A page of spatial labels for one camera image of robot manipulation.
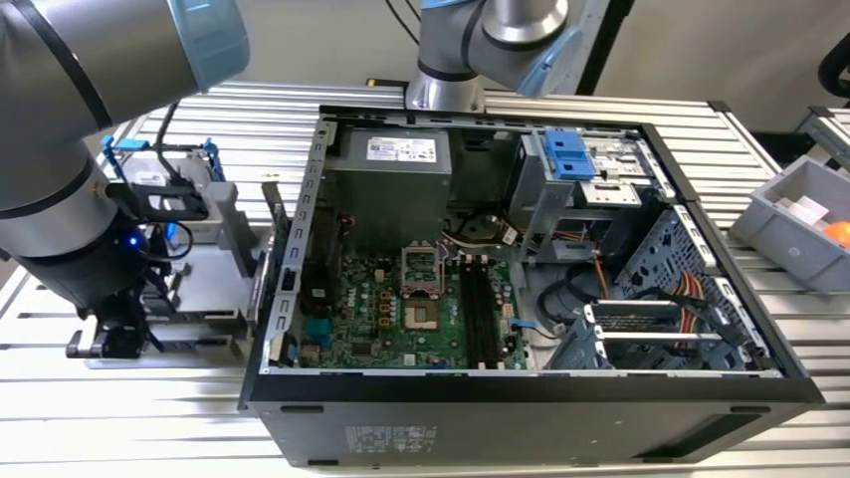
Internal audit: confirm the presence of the orange ball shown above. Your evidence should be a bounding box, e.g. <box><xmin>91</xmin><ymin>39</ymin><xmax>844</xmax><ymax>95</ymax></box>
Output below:
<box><xmin>820</xmin><ymin>220</ymin><xmax>850</xmax><ymax>249</ymax></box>

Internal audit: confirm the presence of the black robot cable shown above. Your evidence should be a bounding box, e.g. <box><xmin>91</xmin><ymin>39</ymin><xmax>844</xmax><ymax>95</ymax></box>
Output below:
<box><xmin>152</xmin><ymin>99</ymin><xmax>197</xmax><ymax>250</ymax></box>

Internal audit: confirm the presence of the grey power supply unit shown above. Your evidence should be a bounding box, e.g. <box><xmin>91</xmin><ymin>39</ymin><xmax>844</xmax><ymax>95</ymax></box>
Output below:
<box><xmin>323</xmin><ymin>126</ymin><xmax>453</xmax><ymax>250</ymax></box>

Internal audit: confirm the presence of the orange wire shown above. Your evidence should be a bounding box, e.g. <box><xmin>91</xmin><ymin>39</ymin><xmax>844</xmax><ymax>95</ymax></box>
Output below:
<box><xmin>592</xmin><ymin>251</ymin><xmax>610</xmax><ymax>303</ymax></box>

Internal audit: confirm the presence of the CPU socket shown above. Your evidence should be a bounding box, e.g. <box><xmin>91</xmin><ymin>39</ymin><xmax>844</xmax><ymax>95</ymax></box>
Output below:
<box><xmin>403</xmin><ymin>294</ymin><xmax>440</xmax><ymax>333</ymax></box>

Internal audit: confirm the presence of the black PC case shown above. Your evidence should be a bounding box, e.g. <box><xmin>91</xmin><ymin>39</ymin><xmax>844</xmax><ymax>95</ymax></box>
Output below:
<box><xmin>236</xmin><ymin>103</ymin><xmax>826</xmax><ymax>469</ymax></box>

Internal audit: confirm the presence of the white block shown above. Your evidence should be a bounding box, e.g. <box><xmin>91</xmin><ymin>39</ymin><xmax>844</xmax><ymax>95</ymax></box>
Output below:
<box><xmin>775</xmin><ymin>196</ymin><xmax>831</xmax><ymax>226</ymax></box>

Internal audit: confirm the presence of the green motherboard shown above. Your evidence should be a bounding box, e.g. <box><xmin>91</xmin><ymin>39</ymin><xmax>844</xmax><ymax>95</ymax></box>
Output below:
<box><xmin>297</xmin><ymin>246</ymin><xmax>532</xmax><ymax>370</ymax></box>

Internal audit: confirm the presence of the blue plastic drive latch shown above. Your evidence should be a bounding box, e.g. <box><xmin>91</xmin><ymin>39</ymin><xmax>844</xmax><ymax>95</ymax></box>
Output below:
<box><xmin>542</xmin><ymin>129</ymin><xmax>596</xmax><ymax>181</ymax></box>

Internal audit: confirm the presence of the grey parts rack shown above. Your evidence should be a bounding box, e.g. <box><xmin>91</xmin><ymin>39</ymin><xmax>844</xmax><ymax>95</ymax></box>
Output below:
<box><xmin>84</xmin><ymin>181</ymin><xmax>267</xmax><ymax>369</ymax></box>

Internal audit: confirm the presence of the silver hard disk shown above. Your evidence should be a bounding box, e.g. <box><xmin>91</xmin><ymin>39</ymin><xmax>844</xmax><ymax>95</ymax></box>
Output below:
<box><xmin>116</xmin><ymin>147</ymin><xmax>220</xmax><ymax>245</ymax></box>

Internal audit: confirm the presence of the grey plastic bin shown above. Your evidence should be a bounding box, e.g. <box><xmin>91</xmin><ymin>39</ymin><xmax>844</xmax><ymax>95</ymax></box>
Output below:
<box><xmin>727</xmin><ymin>154</ymin><xmax>850</xmax><ymax>296</ymax></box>

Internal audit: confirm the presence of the red yellow wire bundle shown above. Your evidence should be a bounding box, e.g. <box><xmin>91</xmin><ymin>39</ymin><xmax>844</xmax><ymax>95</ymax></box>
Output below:
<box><xmin>667</xmin><ymin>272</ymin><xmax>708</xmax><ymax>350</ymax></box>

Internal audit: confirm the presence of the black office chair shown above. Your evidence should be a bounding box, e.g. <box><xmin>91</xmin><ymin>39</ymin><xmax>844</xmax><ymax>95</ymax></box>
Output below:
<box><xmin>816</xmin><ymin>34</ymin><xmax>850</xmax><ymax>104</ymax></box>

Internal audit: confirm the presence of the metal slat side table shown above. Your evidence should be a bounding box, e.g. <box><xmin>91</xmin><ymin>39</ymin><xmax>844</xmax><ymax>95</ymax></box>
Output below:
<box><xmin>792</xmin><ymin>105</ymin><xmax>850</xmax><ymax>173</ymax></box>

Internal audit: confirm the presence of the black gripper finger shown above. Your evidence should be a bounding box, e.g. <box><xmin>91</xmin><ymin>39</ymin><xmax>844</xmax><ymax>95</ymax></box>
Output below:
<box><xmin>65</xmin><ymin>297</ymin><xmax>153</xmax><ymax>360</ymax></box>

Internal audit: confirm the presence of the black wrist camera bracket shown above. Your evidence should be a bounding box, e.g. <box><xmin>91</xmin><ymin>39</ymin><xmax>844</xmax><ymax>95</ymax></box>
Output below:
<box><xmin>109</xmin><ymin>179</ymin><xmax>208</xmax><ymax>224</ymax></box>

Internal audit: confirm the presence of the black wire loop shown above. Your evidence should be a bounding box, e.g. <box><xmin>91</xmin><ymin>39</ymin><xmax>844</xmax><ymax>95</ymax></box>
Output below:
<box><xmin>538</xmin><ymin>276</ymin><xmax>590</xmax><ymax>343</ymax></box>

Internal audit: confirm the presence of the metal disk bay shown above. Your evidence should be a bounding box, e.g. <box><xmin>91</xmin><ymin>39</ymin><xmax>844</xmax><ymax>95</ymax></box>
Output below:
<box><xmin>550</xmin><ymin>297</ymin><xmax>728</xmax><ymax>370</ymax></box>

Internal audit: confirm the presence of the black frame post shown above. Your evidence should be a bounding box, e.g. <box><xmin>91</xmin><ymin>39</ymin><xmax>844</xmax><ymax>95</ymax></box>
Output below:
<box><xmin>574</xmin><ymin>0</ymin><xmax>636</xmax><ymax>97</ymax></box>

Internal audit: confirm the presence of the metal drive cage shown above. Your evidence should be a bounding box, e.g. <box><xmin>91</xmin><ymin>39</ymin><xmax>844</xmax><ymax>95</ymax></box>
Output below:
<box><xmin>514</xmin><ymin>127</ymin><xmax>666</xmax><ymax>263</ymax></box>

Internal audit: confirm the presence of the metal socket cover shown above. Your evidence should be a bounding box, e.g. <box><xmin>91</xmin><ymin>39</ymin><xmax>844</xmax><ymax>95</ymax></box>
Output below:
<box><xmin>400</xmin><ymin>241</ymin><xmax>444</xmax><ymax>296</ymax></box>

